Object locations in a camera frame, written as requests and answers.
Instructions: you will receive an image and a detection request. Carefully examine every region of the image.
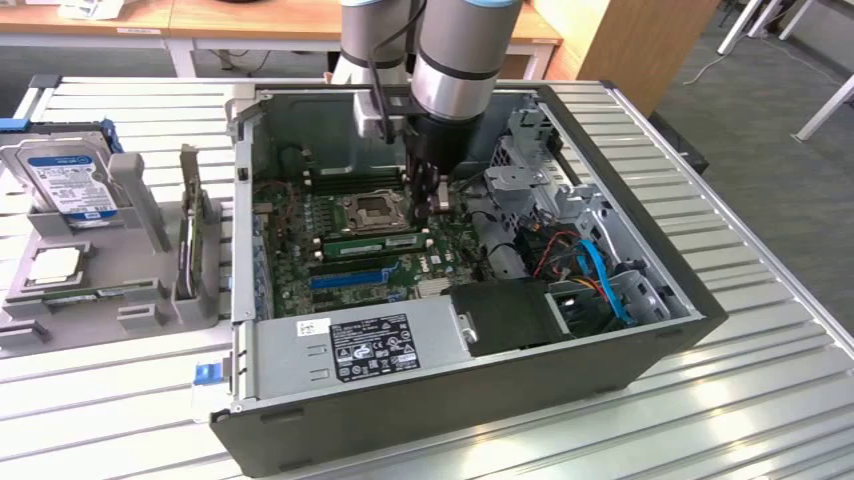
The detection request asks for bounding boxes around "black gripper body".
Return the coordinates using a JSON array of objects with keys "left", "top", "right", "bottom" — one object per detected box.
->
[{"left": 403, "top": 112, "right": 478, "bottom": 176}]

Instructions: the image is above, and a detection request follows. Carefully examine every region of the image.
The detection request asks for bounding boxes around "black RAM slot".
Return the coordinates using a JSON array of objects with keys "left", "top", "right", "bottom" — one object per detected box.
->
[{"left": 301, "top": 167, "right": 410, "bottom": 195}]

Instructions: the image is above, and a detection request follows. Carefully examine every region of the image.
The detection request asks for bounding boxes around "green RAM stick with label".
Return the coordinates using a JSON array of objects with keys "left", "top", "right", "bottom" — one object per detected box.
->
[{"left": 321, "top": 231, "right": 430, "bottom": 259}]

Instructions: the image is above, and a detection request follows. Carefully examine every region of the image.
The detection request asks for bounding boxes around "CPU socket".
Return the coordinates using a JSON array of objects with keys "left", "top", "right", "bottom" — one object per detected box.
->
[{"left": 335, "top": 189, "right": 414, "bottom": 237}]

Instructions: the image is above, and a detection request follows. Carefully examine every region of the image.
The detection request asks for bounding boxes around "small silver heat sink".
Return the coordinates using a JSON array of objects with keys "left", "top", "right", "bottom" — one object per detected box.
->
[{"left": 415, "top": 278, "right": 454, "bottom": 302}]

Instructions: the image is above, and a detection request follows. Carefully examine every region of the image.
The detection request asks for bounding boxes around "blue expansion slot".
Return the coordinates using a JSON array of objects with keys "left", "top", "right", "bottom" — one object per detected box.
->
[{"left": 309, "top": 269, "right": 397, "bottom": 292}]

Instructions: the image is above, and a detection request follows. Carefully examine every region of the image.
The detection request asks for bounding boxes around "metal disk bay cage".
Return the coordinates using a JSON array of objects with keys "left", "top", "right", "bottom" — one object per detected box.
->
[{"left": 481, "top": 105, "right": 693, "bottom": 331}]

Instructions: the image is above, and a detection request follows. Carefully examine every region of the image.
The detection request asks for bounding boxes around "green motherboard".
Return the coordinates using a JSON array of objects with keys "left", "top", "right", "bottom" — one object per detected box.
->
[{"left": 251, "top": 175, "right": 499, "bottom": 320}]

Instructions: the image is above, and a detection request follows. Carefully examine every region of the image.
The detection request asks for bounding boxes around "black fan shroud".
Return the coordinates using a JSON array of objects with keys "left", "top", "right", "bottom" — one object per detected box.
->
[{"left": 449, "top": 280, "right": 570, "bottom": 357}]

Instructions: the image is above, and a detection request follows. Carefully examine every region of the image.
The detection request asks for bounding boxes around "grey power supply unit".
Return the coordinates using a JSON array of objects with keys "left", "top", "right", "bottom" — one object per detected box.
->
[{"left": 245, "top": 294, "right": 483, "bottom": 402}]

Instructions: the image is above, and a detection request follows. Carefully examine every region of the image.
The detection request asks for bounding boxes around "wooden cabinet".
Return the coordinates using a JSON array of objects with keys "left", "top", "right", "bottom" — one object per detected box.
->
[{"left": 547, "top": 0, "right": 724, "bottom": 117}]

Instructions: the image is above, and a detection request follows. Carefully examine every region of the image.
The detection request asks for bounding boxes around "black open PC case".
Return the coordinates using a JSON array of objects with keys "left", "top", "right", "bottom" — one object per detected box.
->
[{"left": 209, "top": 81, "right": 730, "bottom": 474}]

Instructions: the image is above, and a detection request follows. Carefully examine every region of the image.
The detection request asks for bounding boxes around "grey parts rack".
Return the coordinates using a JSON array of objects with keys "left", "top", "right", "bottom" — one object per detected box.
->
[{"left": 0, "top": 150, "right": 234, "bottom": 352}]

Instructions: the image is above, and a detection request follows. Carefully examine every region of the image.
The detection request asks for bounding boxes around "hard disk with blue label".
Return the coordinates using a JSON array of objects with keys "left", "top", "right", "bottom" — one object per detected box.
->
[{"left": 0, "top": 136, "right": 127, "bottom": 222}]

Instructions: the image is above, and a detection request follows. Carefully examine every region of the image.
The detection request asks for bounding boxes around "blue disk caddy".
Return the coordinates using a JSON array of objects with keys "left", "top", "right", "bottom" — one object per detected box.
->
[{"left": 0, "top": 116, "right": 127, "bottom": 154}]

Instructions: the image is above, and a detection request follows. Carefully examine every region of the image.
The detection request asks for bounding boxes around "silver CPU chip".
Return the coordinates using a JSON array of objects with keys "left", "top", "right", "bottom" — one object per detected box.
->
[{"left": 26, "top": 247, "right": 90, "bottom": 287}]

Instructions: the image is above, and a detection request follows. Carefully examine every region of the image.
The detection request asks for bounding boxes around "white device on desk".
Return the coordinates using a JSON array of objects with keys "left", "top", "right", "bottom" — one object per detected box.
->
[{"left": 55, "top": 0, "right": 123, "bottom": 22}]

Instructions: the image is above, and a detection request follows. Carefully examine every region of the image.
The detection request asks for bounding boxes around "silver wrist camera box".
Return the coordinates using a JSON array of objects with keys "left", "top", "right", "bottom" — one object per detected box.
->
[{"left": 353, "top": 90, "right": 410, "bottom": 140}]

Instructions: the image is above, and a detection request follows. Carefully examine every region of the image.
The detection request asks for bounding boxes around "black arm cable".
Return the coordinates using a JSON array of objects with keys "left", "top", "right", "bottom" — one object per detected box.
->
[{"left": 369, "top": 0, "right": 429, "bottom": 146}]

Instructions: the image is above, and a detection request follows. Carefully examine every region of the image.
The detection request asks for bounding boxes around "red and black wire bundle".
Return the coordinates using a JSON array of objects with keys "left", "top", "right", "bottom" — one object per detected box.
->
[{"left": 530, "top": 228, "right": 584, "bottom": 282}]

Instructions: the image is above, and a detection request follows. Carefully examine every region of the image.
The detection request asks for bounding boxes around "blue SATA wire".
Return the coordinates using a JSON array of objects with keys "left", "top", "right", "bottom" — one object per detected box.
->
[{"left": 576, "top": 239, "right": 633, "bottom": 330}]

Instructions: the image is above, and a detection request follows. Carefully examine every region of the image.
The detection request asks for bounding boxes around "graphics card with metal bracket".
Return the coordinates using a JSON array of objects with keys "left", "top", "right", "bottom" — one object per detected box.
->
[{"left": 174, "top": 143, "right": 217, "bottom": 302}]

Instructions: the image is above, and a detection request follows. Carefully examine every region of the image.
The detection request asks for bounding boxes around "wooden desk with white frame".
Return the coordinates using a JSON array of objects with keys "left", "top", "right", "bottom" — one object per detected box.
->
[{"left": 0, "top": 0, "right": 566, "bottom": 80}]

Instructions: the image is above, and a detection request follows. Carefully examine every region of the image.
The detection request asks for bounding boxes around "white floor cable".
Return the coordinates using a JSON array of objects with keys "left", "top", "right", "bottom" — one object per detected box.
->
[{"left": 682, "top": 33, "right": 790, "bottom": 86}]

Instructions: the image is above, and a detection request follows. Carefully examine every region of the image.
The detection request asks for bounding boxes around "white table leg frame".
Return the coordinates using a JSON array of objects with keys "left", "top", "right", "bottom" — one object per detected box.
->
[{"left": 792, "top": 74, "right": 854, "bottom": 142}]

